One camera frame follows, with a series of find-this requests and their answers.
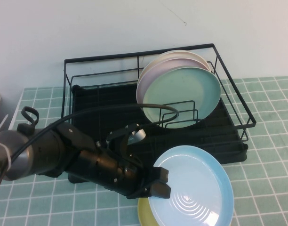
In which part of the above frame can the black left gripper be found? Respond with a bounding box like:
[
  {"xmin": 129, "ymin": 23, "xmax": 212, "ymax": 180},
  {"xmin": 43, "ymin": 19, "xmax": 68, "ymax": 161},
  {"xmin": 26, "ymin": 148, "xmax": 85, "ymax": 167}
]
[{"xmin": 79, "ymin": 141, "xmax": 172, "ymax": 200}]

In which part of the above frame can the light blue plate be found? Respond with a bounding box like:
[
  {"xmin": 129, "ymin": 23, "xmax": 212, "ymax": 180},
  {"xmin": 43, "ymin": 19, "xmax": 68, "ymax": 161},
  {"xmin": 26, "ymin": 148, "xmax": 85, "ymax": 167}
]
[{"xmin": 147, "ymin": 145, "xmax": 234, "ymax": 226}]

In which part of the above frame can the bright yellow plate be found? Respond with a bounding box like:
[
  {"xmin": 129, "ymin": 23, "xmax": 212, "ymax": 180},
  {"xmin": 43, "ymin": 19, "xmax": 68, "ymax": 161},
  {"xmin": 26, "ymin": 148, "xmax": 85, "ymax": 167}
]
[{"xmin": 137, "ymin": 197, "xmax": 164, "ymax": 226}]

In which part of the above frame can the green plate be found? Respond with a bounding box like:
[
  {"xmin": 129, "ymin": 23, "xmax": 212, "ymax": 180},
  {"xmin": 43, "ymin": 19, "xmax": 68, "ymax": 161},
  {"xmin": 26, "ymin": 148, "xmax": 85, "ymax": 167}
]
[{"xmin": 142, "ymin": 66, "xmax": 222, "ymax": 129}]

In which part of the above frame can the pink plate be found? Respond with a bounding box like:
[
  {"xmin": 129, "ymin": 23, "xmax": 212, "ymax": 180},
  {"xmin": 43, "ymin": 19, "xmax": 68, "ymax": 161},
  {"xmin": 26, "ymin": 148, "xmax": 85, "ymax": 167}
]
[{"xmin": 136, "ymin": 58, "xmax": 212, "ymax": 111}]

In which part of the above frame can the cream white plate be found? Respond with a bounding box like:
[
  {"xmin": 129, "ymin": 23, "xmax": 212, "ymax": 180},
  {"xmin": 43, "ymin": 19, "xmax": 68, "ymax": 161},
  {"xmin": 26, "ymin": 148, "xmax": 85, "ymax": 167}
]
[{"xmin": 156, "ymin": 49, "xmax": 209, "ymax": 71}]

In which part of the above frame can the black plastic drip tray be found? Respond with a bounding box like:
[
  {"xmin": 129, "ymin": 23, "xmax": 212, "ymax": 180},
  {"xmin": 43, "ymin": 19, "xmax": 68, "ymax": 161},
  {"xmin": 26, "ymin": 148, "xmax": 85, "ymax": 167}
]
[{"xmin": 67, "ymin": 84, "xmax": 249, "ymax": 184}]

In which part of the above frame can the green checked tablecloth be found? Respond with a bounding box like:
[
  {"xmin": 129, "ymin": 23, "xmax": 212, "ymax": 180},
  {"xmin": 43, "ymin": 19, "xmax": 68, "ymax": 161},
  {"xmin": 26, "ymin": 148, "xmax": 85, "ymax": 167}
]
[{"xmin": 0, "ymin": 76, "xmax": 288, "ymax": 226}]

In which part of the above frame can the long black cable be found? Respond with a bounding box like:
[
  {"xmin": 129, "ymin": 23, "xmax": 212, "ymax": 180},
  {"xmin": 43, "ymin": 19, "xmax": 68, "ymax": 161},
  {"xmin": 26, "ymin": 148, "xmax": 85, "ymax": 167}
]
[{"xmin": 0, "ymin": 103, "xmax": 179, "ymax": 197}]

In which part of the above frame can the black wire dish rack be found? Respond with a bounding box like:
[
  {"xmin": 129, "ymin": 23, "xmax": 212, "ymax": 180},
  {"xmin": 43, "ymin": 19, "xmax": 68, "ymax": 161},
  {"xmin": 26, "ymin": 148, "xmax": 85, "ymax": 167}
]
[{"xmin": 60, "ymin": 43, "xmax": 256, "ymax": 165}]

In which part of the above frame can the short black cable loop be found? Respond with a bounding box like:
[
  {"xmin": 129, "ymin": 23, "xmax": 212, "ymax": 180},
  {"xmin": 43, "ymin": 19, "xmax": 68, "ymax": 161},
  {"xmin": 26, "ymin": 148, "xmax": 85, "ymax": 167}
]
[{"xmin": 21, "ymin": 106, "xmax": 39, "ymax": 129}]

